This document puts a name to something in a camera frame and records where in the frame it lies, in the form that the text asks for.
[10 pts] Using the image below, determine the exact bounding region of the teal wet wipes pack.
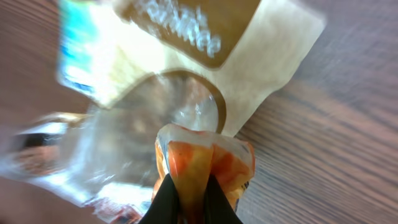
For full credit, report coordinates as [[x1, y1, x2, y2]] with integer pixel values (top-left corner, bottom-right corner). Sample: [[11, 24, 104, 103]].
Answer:
[[57, 0, 99, 97]]

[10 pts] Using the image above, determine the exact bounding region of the beige brown snack bag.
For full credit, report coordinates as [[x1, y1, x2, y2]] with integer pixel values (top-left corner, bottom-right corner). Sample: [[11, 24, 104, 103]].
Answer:
[[1, 1, 325, 223]]

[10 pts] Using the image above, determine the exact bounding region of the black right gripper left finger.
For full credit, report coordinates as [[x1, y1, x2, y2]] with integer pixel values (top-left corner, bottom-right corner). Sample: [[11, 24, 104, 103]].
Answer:
[[139, 174, 180, 224]]

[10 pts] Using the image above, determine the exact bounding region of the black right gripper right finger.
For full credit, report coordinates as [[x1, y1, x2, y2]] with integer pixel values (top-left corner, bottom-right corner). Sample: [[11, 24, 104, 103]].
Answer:
[[204, 175, 243, 224]]

